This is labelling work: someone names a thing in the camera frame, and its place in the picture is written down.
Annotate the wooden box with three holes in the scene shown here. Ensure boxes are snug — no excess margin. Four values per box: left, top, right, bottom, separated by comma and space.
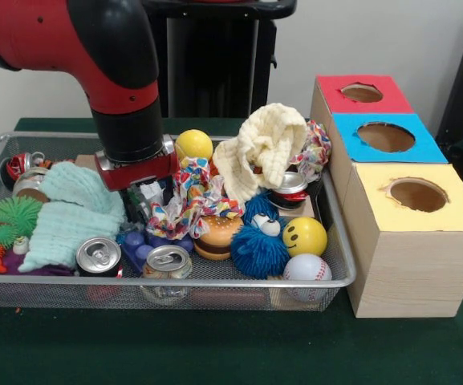
307, 74, 463, 318

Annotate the silver topped pale can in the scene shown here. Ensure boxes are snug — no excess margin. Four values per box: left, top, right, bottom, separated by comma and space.
141, 244, 193, 281

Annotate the blue spiky toy with eyes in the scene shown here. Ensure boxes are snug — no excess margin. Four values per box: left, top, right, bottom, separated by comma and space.
229, 216, 292, 280

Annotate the colourful confetti print paper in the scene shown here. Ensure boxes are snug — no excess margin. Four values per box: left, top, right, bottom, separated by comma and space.
174, 155, 245, 220
145, 200, 212, 241
290, 120, 332, 181

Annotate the yellow smiley ball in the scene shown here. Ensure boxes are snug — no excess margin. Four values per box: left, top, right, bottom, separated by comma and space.
282, 217, 328, 257

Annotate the mint green knitted cloth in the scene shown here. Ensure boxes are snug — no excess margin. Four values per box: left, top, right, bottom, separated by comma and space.
38, 161, 126, 213
18, 200, 126, 273

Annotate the shallow clear mesh bin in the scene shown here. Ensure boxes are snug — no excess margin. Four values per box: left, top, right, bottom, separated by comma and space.
0, 131, 357, 312

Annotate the white baseball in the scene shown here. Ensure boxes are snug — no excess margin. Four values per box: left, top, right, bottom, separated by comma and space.
282, 253, 332, 282

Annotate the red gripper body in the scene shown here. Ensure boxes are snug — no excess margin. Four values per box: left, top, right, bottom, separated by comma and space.
96, 151, 181, 193

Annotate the cream knitted cloth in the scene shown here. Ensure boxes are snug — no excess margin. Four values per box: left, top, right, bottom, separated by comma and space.
212, 103, 308, 201

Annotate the silver topped dark can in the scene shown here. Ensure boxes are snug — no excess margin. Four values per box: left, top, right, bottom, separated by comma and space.
75, 236, 123, 278

